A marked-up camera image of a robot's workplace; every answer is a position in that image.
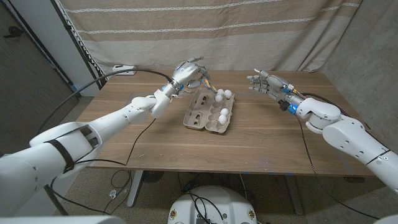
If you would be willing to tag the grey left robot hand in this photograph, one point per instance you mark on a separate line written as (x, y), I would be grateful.
(186, 73)

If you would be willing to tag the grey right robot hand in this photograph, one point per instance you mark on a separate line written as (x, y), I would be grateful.
(275, 87)

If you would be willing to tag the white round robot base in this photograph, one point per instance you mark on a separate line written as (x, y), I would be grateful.
(230, 205)

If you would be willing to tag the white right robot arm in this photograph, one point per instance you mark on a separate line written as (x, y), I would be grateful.
(351, 137)

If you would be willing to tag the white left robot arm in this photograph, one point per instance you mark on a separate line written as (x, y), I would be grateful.
(109, 121)

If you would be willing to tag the grey cardboard egg carton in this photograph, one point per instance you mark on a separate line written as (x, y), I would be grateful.
(199, 112)

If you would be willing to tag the beige striped curtain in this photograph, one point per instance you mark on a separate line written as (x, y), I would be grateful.
(248, 31)

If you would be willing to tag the white power strip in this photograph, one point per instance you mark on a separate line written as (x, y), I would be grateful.
(119, 67)

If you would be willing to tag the black ribbed round object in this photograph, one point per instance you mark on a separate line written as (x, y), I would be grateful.
(154, 175)

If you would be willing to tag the white table leg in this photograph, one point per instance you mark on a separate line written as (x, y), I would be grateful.
(295, 196)
(135, 186)

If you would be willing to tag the small white plug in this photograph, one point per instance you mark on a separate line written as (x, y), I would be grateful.
(112, 194)

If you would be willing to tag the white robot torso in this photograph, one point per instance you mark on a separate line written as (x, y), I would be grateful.
(62, 220)

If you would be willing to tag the black slanted frame post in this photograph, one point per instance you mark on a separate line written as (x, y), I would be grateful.
(73, 37)

